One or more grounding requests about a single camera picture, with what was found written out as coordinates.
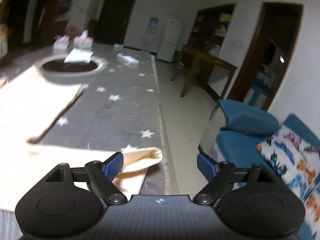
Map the small flat packet on table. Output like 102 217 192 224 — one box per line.
113 43 124 51

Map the cream garment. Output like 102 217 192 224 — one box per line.
0 65 164 213

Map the white remote control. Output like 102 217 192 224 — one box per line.
117 53 140 66

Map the loose white tissue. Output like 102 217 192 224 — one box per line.
64 48 94 63

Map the dark entrance door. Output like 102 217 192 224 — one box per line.
95 0 136 44

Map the water dispenser with blue bottle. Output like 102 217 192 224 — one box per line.
142 17 159 53

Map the butterfly print cushion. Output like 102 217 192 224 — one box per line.
256 125 319 239

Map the white paper bag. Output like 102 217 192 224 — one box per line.
0 24 8 57

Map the blue covered sofa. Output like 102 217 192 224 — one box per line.
198 99 319 239

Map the white refrigerator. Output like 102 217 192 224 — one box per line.
157 17 183 62

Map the pink tissue box with tissue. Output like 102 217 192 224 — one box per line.
73 30 93 49

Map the round black induction cooktop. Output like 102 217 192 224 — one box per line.
33 54 108 77

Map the dark wooden side table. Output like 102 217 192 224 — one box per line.
171 45 237 101

